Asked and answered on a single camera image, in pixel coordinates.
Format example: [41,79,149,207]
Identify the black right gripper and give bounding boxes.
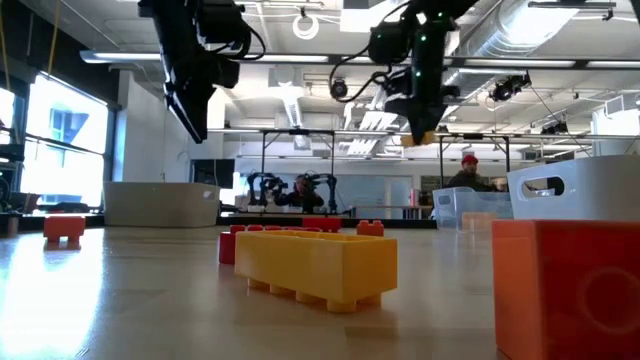
[406,84,462,146]

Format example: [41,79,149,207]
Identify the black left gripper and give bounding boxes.
[162,47,242,145]

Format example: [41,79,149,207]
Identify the small orange toy brick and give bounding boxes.
[356,220,385,238]

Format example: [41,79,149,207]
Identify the long red toy brick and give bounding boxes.
[218,224,324,265]

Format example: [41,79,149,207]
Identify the large yellow toy brick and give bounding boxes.
[233,229,399,314]

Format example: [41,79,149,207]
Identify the large orange toy brick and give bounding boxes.
[491,219,640,360]

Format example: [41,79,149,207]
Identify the black computer monitor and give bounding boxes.
[189,158,236,190]

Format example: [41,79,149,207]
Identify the person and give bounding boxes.
[273,174,326,214]
[446,154,497,193]

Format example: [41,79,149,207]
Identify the long ceiling light strip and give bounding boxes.
[585,59,640,69]
[459,58,577,68]
[79,49,166,64]
[249,53,330,63]

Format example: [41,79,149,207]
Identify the clear plastic storage bin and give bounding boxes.
[432,186,515,231]

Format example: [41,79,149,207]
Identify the white plastic storage bin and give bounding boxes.
[506,154,640,222]
[103,181,221,229]

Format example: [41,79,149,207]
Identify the large bright window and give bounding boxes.
[19,74,109,209]

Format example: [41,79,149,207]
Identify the black ceiling camera rig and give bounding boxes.
[488,72,533,103]

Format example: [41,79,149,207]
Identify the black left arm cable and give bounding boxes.
[214,22,267,62]

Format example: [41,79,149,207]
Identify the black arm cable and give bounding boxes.
[214,22,267,62]
[328,43,396,104]

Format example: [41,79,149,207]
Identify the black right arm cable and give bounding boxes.
[328,43,396,104]

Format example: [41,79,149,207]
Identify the silver round air duct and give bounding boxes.
[442,0,581,101]

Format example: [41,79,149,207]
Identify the white coiled cable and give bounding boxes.
[292,7,320,41]

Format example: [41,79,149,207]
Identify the yellow hanging cable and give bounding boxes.
[47,0,62,76]

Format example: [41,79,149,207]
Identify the white wall unit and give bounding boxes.
[591,93,640,157]

